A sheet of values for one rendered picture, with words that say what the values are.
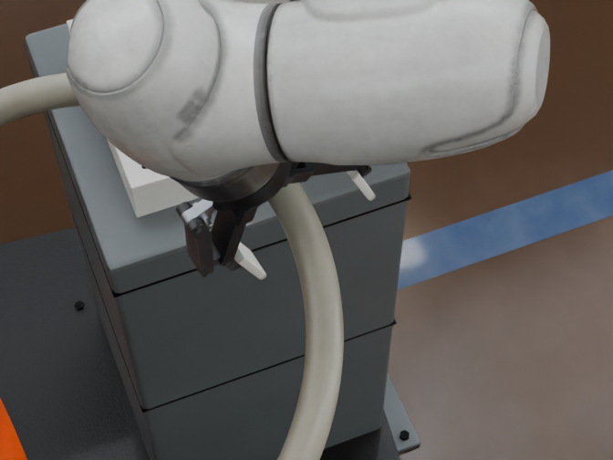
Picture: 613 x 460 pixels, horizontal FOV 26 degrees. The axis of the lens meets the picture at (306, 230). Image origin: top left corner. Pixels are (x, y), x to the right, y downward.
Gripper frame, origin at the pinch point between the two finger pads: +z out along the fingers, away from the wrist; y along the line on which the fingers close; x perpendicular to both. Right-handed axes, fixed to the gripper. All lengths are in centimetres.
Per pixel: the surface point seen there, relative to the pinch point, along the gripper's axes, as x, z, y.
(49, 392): -45, 107, 62
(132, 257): -23.6, 35.5, 22.1
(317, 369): 14.8, -10.5, 4.9
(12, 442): -40, 102, 71
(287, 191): 1.3, -10.4, -1.0
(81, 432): -35, 106, 61
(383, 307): -13, 78, 3
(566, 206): -29, 145, -34
